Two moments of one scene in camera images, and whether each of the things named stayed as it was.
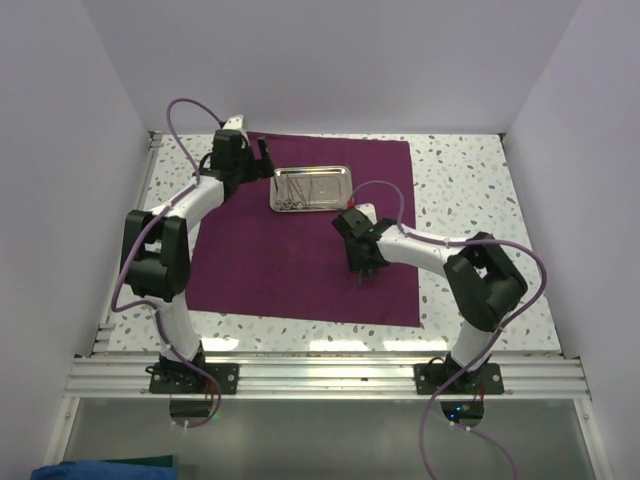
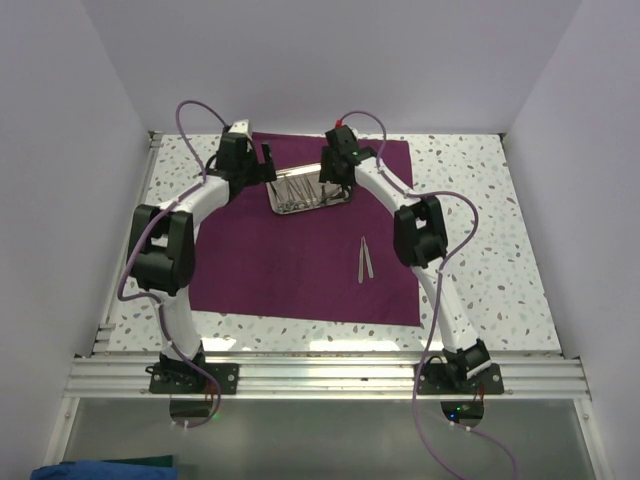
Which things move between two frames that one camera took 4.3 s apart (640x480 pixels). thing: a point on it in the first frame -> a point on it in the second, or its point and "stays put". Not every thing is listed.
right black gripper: (357, 263) -> (327, 174)
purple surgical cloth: (255, 260) stays put
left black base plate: (185, 378) stays put
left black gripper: (260, 169) stays put
